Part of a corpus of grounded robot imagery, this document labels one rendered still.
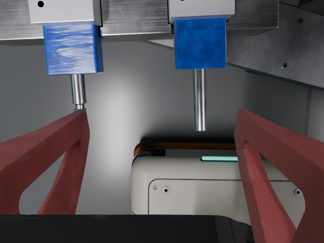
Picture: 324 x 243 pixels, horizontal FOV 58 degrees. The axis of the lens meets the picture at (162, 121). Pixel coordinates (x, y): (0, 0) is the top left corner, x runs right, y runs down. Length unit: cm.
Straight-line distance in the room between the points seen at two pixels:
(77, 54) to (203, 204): 75
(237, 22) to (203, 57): 4
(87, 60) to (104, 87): 89
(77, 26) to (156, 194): 72
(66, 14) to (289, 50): 22
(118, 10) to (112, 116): 90
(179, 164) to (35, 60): 67
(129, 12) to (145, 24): 2
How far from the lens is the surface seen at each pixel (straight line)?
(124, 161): 118
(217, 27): 25
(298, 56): 35
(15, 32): 29
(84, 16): 25
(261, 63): 33
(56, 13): 25
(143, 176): 90
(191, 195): 92
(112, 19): 27
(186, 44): 25
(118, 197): 124
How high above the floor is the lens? 112
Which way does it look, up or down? 80 degrees down
